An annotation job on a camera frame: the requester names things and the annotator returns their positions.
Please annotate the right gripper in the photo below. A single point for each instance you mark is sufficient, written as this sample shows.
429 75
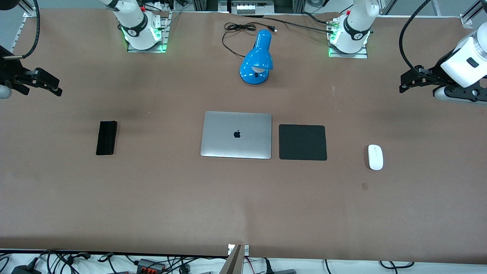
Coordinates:
10 70

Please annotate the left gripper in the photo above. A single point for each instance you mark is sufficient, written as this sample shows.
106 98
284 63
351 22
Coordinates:
435 74

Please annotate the black smartphone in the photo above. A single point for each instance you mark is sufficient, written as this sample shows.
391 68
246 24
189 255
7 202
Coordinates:
106 137

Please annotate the white computer mouse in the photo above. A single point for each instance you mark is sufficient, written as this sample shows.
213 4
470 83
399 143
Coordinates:
375 157

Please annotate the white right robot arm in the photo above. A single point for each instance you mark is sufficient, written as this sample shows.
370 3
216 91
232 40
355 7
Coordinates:
137 26

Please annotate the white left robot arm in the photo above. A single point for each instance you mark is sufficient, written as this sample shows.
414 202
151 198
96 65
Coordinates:
352 26

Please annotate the black mouse pad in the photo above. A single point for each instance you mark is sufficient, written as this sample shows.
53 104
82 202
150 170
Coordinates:
303 142

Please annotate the blue desk lamp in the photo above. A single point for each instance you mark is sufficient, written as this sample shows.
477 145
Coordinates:
258 57

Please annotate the white power strip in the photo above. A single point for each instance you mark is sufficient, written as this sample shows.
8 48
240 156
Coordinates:
250 7

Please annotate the black power adapter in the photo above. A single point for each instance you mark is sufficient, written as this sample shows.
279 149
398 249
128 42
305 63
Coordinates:
24 268

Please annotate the silver closed laptop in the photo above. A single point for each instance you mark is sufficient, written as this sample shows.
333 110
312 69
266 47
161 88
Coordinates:
236 135

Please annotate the grey connector block orange levers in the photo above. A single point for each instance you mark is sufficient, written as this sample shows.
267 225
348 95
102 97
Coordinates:
151 266

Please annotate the grey flat box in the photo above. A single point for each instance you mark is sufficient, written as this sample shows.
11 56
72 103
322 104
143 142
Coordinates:
284 271

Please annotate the aluminium corner bracket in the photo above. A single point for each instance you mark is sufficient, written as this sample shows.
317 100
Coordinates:
30 9
468 17

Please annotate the small metal bracket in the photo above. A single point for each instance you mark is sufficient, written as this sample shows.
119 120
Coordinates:
246 249

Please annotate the wooden post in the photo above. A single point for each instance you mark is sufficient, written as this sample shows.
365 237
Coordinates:
233 262

